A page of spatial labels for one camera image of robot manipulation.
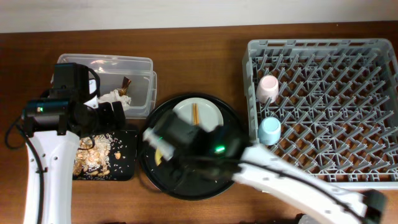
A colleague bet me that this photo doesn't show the food scraps with rice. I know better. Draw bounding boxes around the food scraps with rice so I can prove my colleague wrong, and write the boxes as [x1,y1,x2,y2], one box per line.
[73,134,125,180]

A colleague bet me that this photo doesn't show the wooden chopstick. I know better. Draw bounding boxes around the wooden chopstick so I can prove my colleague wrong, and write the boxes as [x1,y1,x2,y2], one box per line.
[192,103,197,125]
[197,105,200,125]

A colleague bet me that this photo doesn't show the pink plastic cup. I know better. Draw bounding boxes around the pink plastic cup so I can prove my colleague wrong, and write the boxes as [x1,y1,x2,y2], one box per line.
[256,75,279,103]

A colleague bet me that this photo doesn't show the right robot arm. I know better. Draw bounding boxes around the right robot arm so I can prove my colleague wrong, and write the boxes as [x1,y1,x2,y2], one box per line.
[144,110,387,223]

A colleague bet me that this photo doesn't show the blue plastic cup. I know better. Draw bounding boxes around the blue plastic cup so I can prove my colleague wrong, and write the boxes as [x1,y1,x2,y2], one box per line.
[257,117,281,146]

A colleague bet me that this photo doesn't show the clear plastic bin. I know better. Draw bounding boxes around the clear plastic bin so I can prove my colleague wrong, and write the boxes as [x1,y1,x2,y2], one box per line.
[57,54,157,119]

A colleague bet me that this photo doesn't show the grey dishwasher rack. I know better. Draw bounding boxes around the grey dishwasher rack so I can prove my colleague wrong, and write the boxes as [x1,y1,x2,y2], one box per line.
[242,39,397,190]

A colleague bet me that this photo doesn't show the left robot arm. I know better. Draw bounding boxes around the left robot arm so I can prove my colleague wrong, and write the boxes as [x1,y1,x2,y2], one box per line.
[18,63,126,223]

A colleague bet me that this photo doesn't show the white napkin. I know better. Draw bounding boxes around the white napkin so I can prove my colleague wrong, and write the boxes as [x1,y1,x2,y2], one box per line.
[98,89,131,111]

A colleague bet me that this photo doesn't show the black rectangular tray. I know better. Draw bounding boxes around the black rectangular tray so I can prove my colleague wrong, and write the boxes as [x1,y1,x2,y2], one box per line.
[73,124,139,181]

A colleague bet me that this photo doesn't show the grey round plate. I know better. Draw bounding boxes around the grey round plate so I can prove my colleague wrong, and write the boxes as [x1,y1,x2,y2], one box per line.
[173,98,223,132]

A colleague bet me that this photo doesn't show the brown snack wrapper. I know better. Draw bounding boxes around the brown snack wrapper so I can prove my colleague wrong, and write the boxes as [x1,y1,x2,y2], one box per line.
[118,77,131,96]

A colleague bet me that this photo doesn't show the yellow bowl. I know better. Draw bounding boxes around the yellow bowl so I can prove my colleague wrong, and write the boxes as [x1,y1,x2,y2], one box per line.
[155,149,163,166]

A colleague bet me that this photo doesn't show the round black serving tray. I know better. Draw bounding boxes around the round black serving tray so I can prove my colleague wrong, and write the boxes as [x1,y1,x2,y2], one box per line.
[137,93,245,200]

